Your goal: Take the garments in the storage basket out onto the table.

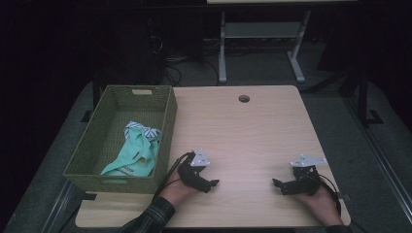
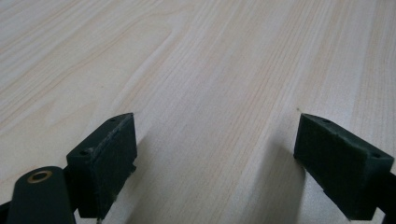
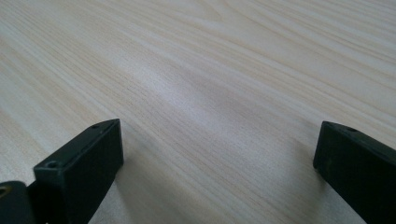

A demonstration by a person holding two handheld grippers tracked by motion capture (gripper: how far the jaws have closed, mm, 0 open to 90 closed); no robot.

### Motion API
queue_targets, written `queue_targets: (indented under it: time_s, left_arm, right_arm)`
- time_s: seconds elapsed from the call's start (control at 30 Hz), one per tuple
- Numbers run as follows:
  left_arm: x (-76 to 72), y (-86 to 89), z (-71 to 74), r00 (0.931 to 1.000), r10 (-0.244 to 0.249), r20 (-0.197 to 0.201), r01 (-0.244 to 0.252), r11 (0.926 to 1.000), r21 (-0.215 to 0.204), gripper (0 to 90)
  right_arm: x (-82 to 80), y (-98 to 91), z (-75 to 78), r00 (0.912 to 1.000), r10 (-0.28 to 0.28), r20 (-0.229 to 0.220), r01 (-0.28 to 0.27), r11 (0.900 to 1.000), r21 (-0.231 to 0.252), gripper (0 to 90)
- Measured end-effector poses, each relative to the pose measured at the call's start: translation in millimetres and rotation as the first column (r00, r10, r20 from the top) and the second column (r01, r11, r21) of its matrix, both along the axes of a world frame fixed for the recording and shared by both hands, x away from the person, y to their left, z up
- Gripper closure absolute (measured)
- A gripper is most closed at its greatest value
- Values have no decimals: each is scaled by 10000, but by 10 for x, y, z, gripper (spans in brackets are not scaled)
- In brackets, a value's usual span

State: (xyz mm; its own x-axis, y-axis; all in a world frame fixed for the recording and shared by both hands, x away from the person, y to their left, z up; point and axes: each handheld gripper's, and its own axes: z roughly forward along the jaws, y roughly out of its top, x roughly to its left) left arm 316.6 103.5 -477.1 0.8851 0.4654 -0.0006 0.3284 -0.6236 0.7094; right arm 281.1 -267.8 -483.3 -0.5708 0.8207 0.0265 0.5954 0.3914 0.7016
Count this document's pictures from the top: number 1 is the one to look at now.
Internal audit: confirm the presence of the grey metal floor rail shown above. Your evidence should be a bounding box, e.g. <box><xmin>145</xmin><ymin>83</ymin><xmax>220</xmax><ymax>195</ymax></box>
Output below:
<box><xmin>40</xmin><ymin>179</ymin><xmax>86</xmax><ymax>233</ymax></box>
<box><xmin>343</xmin><ymin>96</ymin><xmax>412</xmax><ymax>224</ymax></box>

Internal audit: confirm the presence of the black metal stand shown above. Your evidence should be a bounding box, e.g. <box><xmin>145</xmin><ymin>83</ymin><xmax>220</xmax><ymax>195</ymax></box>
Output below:
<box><xmin>81</xmin><ymin>71</ymin><xmax>102</xmax><ymax>123</ymax></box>
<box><xmin>358</xmin><ymin>69</ymin><xmax>385</xmax><ymax>126</ymax></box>

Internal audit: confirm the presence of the black floor cable tangle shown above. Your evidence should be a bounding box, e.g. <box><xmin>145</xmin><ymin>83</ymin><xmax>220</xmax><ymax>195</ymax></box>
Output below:
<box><xmin>161</xmin><ymin>55</ymin><xmax>220</xmax><ymax>87</ymax></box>

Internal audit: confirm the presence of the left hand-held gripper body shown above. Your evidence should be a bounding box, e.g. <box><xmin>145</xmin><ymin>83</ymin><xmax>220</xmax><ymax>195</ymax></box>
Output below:
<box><xmin>177</xmin><ymin>149</ymin><xmax>212</xmax><ymax>192</ymax></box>

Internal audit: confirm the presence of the mint green striped garment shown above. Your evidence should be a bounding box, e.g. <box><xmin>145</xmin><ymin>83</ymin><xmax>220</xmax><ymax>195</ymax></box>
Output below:
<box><xmin>100</xmin><ymin>120</ymin><xmax>162</xmax><ymax>179</ymax></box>

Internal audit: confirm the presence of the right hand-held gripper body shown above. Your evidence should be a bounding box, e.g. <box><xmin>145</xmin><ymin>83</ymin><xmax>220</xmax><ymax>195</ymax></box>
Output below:
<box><xmin>285</xmin><ymin>153</ymin><xmax>328</xmax><ymax>197</ymax></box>

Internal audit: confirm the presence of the person's right hand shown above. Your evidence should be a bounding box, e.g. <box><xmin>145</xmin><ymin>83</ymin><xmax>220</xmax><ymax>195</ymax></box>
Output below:
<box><xmin>295</xmin><ymin>186</ymin><xmax>344</xmax><ymax>227</ymax></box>

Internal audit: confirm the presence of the right hand-held gripper black cable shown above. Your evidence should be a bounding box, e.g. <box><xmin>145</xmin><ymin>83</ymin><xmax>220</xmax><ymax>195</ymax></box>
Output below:
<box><xmin>312</xmin><ymin>174</ymin><xmax>367</xmax><ymax>233</ymax></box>

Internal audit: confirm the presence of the person's left hand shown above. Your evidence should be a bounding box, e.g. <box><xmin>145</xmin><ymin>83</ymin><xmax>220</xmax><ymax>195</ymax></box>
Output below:
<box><xmin>159</xmin><ymin>171</ymin><xmax>200</xmax><ymax>206</ymax></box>

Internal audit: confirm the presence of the green woven basket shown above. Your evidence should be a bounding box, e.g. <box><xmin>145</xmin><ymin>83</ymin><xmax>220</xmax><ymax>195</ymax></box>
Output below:
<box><xmin>62</xmin><ymin>84</ymin><xmax>179</xmax><ymax>195</ymax></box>

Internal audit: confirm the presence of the grey metal desk frame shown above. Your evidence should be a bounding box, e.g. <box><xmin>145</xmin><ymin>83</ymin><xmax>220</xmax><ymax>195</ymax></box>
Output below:
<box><xmin>218</xmin><ymin>9</ymin><xmax>312</xmax><ymax>84</ymax></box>

